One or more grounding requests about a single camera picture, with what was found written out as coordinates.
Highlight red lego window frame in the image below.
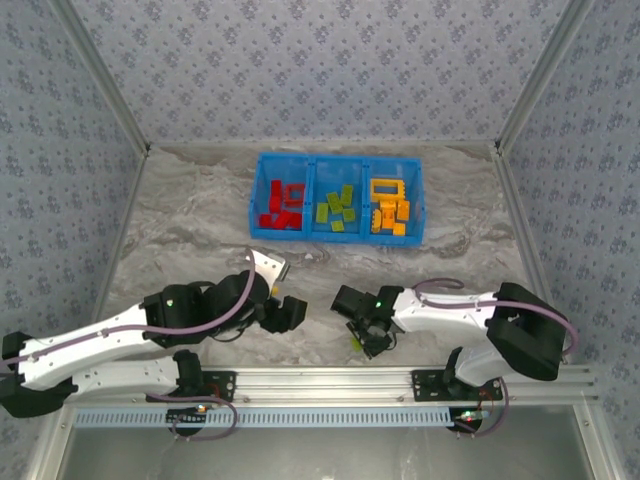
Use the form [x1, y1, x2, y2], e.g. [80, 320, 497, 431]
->
[283, 183, 307, 209]

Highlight yellow lego window frame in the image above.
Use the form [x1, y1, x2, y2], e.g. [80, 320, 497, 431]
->
[370, 178, 408, 202]

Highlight small lit circuit board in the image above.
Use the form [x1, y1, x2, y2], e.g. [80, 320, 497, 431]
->
[166, 405, 210, 430]
[448, 407, 487, 434]

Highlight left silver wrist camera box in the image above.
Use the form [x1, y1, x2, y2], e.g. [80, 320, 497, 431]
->
[246, 247, 290, 287]

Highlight aluminium cross rail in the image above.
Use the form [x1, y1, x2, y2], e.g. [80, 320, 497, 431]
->
[52, 364, 600, 406]

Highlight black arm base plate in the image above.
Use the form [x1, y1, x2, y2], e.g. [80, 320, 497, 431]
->
[145, 370, 237, 404]
[409, 368, 504, 404]

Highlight slotted grey cable duct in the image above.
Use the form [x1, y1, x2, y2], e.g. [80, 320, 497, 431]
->
[73, 405, 455, 429]

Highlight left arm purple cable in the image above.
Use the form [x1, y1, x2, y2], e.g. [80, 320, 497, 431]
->
[0, 247, 240, 442]

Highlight aluminium frame leg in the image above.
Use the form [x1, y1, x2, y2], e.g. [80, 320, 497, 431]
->
[572, 403, 626, 480]
[19, 414, 76, 480]

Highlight aluminium corner post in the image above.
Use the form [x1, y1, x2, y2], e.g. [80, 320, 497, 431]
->
[493, 0, 599, 154]
[47, 0, 152, 154]

